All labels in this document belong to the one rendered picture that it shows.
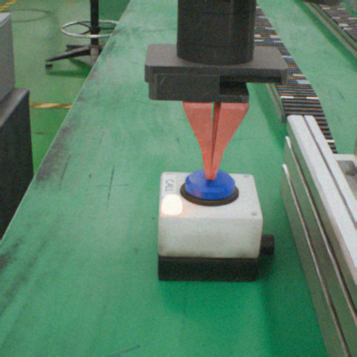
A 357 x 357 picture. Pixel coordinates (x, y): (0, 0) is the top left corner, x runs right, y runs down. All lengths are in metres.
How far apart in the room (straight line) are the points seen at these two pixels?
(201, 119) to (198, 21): 0.07
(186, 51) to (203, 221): 0.13
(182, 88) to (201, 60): 0.02
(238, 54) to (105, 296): 0.21
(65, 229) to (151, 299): 0.13
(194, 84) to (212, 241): 0.13
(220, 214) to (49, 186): 0.23
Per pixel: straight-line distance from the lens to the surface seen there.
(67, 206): 0.63
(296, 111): 0.82
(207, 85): 0.46
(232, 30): 0.46
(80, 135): 0.79
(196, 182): 0.51
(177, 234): 0.50
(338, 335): 0.44
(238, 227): 0.50
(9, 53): 0.97
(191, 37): 0.46
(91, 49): 3.89
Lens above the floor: 1.08
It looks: 26 degrees down
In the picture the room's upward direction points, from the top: 2 degrees clockwise
